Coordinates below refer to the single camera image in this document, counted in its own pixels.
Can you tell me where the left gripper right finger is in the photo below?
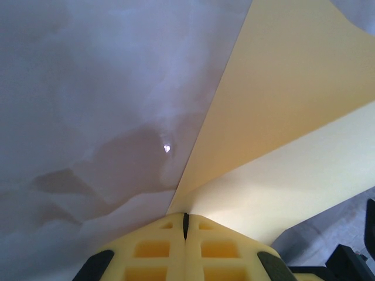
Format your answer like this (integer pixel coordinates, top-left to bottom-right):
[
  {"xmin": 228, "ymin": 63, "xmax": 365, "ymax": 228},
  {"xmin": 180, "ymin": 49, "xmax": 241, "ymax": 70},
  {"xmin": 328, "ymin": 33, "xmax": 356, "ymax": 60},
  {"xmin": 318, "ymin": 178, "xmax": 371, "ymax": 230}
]
[{"xmin": 185, "ymin": 213, "xmax": 297, "ymax": 281}]

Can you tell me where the yellow square paper sheet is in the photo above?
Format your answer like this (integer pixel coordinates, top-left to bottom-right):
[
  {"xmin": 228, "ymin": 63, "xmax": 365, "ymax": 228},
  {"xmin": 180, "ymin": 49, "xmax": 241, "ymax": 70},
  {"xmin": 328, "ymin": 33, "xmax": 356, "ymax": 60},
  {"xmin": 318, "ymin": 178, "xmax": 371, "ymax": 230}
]
[{"xmin": 166, "ymin": 0, "xmax": 375, "ymax": 247}]

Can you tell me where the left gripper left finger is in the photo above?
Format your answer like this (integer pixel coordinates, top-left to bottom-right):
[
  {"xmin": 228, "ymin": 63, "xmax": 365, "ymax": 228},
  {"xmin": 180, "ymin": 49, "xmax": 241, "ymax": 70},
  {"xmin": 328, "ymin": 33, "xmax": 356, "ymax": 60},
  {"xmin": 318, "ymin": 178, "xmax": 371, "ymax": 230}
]
[{"xmin": 74, "ymin": 213, "xmax": 188, "ymax": 281}]

